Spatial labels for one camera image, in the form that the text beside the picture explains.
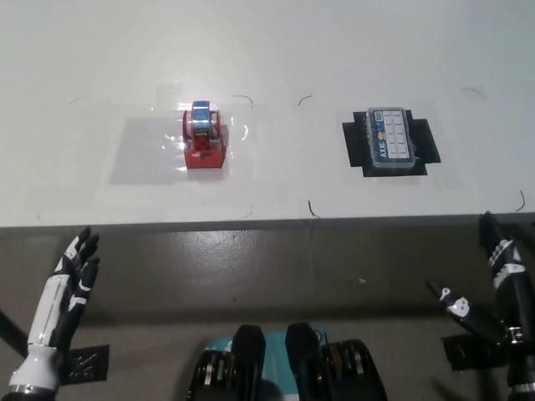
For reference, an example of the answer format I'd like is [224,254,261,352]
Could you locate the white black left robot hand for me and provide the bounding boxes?
[10,226,101,390]

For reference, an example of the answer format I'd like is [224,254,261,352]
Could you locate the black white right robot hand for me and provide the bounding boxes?
[425,211,535,389]

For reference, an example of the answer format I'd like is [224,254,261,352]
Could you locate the clear plastic screw box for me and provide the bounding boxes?
[364,105,420,170]

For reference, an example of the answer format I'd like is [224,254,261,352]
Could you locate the black floor tape patch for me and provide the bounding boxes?
[441,332,510,373]
[57,343,111,384]

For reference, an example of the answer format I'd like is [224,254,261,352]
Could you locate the red tape dispenser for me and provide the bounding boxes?
[180,99,229,171]

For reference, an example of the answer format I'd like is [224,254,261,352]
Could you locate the black tape patch on table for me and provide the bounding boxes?
[341,109,443,179]

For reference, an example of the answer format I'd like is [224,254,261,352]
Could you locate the black slanted bar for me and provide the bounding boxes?
[0,307,28,358]

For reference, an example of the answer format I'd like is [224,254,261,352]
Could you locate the black teal robot torso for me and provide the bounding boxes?
[185,321,388,401]

